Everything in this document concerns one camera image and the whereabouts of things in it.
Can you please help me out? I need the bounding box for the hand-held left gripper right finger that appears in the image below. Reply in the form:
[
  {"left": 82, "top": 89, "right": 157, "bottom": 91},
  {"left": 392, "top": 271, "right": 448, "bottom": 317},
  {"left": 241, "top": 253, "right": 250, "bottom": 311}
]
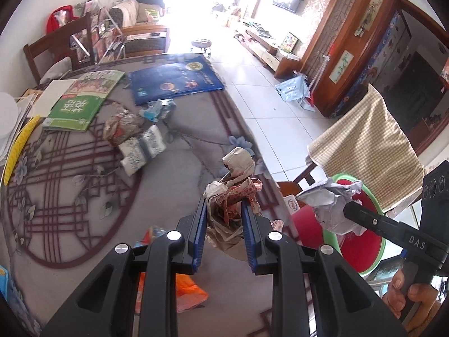
[{"left": 240, "top": 198, "right": 407, "bottom": 337}]

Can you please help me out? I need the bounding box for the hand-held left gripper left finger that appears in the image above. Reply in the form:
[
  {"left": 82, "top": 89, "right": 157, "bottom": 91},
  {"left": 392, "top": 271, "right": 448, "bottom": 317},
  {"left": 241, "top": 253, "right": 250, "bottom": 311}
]
[{"left": 42, "top": 197, "right": 208, "bottom": 337}]

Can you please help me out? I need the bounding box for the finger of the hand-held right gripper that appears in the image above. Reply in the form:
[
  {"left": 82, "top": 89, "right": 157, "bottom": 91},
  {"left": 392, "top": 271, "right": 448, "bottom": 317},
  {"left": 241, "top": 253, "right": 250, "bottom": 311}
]
[{"left": 343, "top": 200, "right": 405, "bottom": 251}]

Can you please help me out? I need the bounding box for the red basin with green rim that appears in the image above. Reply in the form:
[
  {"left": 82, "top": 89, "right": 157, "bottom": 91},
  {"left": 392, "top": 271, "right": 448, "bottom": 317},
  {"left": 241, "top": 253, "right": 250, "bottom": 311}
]
[{"left": 291, "top": 173, "right": 386, "bottom": 276}]

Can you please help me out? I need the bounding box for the red patterned paper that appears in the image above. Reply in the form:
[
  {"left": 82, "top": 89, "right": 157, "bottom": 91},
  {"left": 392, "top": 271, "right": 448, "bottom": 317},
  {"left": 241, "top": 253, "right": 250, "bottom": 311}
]
[{"left": 203, "top": 176, "right": 263, "bottom": 261}]

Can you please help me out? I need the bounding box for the person's right hand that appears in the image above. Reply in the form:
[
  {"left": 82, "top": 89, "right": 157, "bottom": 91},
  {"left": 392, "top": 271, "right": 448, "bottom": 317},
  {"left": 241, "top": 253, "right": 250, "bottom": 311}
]
[{"left": 382, "top": 268, "right": 443, "bottom": 319}]

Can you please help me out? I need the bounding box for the orange plastic bag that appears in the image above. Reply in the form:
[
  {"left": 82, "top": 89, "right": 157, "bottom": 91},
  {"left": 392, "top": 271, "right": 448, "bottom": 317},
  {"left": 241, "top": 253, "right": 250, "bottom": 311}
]
[{"left": 137, "top": 226, "right": 209, "bottom": 314}]

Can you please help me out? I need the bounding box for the chair with checked cloth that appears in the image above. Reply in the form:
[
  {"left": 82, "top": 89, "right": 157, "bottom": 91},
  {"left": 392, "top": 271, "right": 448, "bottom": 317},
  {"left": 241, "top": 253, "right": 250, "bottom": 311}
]
[{"left": 279, "top": 84, "right": 426, "bottom": 215}]

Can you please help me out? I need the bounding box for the white crumpled tissue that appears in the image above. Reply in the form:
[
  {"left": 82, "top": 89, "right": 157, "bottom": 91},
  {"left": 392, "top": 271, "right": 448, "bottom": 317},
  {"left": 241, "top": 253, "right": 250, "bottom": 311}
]
[{"left": 223, "top": 147, "right": 256, "bottom": 182}]

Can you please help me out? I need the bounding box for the blue crumpled wrapper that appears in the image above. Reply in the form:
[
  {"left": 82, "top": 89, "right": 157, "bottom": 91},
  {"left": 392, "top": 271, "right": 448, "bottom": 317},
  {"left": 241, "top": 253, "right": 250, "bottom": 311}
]
[{"left": 139, "top": 99, "right": 177, "bottom": 122}]

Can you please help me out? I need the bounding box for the red and silver crumpled wrapper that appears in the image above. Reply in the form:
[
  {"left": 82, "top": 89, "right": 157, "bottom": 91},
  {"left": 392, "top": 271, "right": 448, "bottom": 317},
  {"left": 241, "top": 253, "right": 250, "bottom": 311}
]
[{"left": 103, "top": 109, "right": 145, "bottom": 147}]

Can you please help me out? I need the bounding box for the light blue plastic bag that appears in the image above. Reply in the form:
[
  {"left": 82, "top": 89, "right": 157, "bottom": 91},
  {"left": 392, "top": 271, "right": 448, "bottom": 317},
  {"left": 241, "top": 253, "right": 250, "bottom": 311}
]
[{"left": 274, "top": 75, "right": 316, "bottom": 112}]

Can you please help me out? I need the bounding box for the blue book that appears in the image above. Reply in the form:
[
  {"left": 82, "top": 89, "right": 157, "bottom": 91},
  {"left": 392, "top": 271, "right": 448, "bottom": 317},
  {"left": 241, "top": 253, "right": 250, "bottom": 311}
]
[{"left": 128, "top": 54, "right": 225, "bottom": 106}]

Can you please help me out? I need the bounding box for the green textbook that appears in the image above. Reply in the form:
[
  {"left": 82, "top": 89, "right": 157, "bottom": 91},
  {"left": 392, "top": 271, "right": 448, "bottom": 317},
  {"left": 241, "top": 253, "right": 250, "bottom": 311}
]
[{"left": 42, "top": 70, "right": 126, "bottom": 132}]

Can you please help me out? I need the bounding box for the wooden partition cabinet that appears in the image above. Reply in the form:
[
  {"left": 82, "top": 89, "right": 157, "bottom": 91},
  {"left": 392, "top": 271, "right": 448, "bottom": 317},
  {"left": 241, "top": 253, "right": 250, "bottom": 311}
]
[{"left": 302, "top": 0, "right": 394, "bottom": 117}]

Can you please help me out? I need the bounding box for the low television stand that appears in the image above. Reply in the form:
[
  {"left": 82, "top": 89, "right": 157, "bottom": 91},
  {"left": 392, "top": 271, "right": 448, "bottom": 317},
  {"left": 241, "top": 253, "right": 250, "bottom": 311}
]
[{"left": 233, "top": 21, "right": 302, "bottom": 78}]

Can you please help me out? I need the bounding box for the round rolling stool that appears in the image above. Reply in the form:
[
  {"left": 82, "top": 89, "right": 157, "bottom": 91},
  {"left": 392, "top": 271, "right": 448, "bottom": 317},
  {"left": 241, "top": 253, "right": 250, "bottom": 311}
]
[{"left": 191, "top": 38, "right": 213, "bottom": 57}]

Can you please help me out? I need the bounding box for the blue printed packet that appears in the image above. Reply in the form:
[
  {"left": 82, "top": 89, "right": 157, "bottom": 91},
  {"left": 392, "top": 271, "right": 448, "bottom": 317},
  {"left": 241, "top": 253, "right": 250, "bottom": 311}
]
[{"left": 0, "top": 267, "right": 22, "bottom": 310}]

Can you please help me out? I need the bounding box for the yellow curved plastic strip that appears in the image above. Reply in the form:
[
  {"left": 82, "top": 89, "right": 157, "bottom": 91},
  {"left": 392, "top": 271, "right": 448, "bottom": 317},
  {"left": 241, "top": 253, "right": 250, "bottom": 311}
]
[{"left": 3, "top": 115, "right": 41, "bottom": 186}]

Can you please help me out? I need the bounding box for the white paper sheet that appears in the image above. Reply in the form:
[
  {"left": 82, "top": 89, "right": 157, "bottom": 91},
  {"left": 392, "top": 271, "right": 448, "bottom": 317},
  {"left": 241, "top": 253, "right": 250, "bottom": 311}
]
[{"left": 27, "top": 80, "right": 76, "bottom": 118}]

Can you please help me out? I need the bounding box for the wooden sofa with cushions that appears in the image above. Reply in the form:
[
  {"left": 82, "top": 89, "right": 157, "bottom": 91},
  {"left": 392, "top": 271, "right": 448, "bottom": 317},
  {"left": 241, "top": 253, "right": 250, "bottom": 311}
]
[{"left": 110, "top": 0, "right": 171, "bottom": 57}]

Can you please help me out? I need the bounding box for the metal folding rack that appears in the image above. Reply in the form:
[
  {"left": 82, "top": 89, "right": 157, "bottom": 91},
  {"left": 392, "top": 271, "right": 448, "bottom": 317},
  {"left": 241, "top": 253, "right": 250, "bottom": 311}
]
[{"left": 70, "top": 0, "right": 127, "bottom": 61}]

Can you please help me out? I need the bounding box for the dark wooden chair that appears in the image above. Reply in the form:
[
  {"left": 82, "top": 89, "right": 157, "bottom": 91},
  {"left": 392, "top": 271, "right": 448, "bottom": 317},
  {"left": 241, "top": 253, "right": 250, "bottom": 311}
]
[{"left": 24, "top": 12, "right": 97, "bottom": 85}]

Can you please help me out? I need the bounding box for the red bag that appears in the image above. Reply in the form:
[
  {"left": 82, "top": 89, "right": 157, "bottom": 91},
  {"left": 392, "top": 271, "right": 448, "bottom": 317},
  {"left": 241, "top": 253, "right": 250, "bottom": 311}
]
[{"left": 47, "top": 5, "right": 74, "bottom": 33}]

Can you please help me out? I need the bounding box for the wall television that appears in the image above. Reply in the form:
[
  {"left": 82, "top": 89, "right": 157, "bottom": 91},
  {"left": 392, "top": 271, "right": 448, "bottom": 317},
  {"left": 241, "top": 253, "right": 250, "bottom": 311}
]
[{"left": 273, "top": 0, "right": 303, "bottom": 13}]

